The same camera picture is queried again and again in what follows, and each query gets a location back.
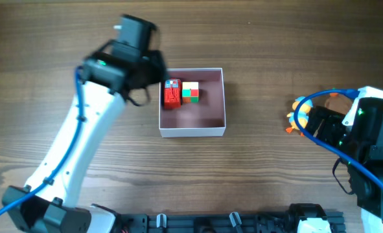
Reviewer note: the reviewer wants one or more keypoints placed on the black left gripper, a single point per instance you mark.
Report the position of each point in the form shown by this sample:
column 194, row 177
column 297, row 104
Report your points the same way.
column 159, row 70

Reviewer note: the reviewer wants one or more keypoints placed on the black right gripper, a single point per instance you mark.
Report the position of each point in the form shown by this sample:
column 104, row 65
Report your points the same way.
column 330, row 120

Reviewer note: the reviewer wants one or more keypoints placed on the multicoloured puzzle cube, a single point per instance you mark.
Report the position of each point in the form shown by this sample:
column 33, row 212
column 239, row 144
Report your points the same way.
column 190, row 92

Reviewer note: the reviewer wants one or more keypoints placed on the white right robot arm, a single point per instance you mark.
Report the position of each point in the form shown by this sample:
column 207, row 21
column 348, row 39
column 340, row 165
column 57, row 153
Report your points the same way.
column 358, row 134

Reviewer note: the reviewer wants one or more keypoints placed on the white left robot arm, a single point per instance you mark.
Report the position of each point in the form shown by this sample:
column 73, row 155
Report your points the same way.
column 48, row 201

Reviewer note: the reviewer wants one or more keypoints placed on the yellow duck toy blue hat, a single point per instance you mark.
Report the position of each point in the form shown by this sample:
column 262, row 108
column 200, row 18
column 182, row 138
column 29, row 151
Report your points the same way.
column 302, row 115

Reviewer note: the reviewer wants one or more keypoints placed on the brown plush capybara toy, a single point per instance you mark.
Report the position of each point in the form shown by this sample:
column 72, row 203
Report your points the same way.
column 338, row 103

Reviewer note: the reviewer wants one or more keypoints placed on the white cardboard box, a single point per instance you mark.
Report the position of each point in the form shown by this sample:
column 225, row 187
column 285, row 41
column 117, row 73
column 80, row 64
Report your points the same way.
column 207, row 117

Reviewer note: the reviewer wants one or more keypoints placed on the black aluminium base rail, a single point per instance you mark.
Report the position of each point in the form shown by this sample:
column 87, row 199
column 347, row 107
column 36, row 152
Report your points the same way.
column 300, row 217

